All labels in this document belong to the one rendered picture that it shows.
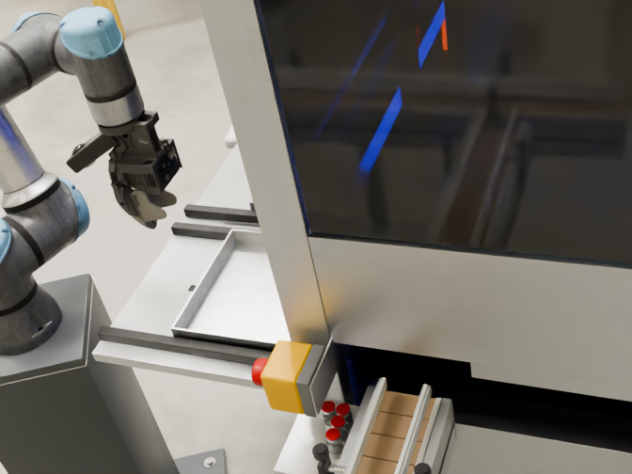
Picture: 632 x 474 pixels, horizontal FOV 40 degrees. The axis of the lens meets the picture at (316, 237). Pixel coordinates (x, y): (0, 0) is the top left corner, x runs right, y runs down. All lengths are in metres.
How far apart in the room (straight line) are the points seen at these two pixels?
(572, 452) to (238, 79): 0.69
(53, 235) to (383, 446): 0.79
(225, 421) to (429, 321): 1.45
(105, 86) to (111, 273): 1.96
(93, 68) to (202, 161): 2.36
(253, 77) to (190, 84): 3.15
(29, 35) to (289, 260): 0.47
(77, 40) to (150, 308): 0.56
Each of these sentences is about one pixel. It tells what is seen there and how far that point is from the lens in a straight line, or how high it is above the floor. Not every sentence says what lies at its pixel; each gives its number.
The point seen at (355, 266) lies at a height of 1.17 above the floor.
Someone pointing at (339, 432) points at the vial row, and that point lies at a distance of 1.27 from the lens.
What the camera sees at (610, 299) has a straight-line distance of 1.07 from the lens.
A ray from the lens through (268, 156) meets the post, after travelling 1.05.
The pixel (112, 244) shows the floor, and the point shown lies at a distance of 3.28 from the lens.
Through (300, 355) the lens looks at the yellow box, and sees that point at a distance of 1.21.
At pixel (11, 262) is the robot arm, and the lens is 1.67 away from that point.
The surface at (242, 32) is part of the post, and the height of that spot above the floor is 1.50.
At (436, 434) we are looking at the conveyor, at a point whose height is 0.93.
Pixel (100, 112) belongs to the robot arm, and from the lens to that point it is 1.26.
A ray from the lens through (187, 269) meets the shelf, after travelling 1.64.
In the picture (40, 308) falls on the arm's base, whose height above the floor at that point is 0.85.
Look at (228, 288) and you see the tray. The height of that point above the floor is 0.88.
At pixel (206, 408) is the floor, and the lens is 2.59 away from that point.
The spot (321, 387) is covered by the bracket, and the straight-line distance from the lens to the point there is 1.22.
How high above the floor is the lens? 1.91
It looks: 39 degrees down
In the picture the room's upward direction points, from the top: 12 degrees counter-clockwise
